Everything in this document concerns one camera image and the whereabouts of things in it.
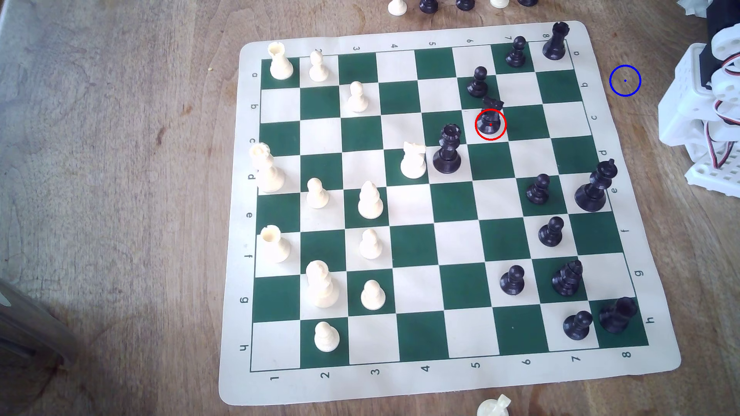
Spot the black chess knight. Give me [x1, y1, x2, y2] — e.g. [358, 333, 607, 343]
[551, 259, 584, 297]
[476, 96, 505, 136]

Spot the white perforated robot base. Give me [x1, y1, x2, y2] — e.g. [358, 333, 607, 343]
[685, 141, 740, 199]

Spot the white chess bishop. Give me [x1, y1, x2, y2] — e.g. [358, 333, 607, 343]
[357, 181, 385, 220]

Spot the white chess knight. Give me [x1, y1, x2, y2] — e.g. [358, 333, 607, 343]
[476, 394, 512, 416]
[400, 141, 428, 180]

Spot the green and white chess mat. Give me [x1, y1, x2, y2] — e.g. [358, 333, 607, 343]
[219, 21, 682, 406]

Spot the black chess queen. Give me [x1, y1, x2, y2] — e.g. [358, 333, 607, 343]
[432, 123, 463, 174]

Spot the white chess rook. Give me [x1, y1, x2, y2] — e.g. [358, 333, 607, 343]
[267, 42, 295, 81]
[259, 225, 291, 263]

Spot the black chess pawn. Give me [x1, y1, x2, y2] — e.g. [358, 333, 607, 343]
[525, 173, 552, 205]
[562, 310, 594, 341]
[499, 265, 526, 297]
[466, 66, 490, 98]
[538, 216, 565, 248]
[505, 36, 528, 68]

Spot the black chess king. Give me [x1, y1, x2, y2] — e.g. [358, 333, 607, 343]
[574, 159, 619, 213]

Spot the black chess rook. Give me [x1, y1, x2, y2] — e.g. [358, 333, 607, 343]
[598, 296, 639, 334]
[542, 21, 570, 61]

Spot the grey metal furniture leg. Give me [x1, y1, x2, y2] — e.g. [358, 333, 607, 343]
[0, 280, 77, 366]

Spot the white crumpled object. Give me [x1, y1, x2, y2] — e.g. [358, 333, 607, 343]
[676, 0, 711, 18]

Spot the red black white servo cable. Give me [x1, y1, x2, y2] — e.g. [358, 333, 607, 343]
[708, 98, 740, 171]

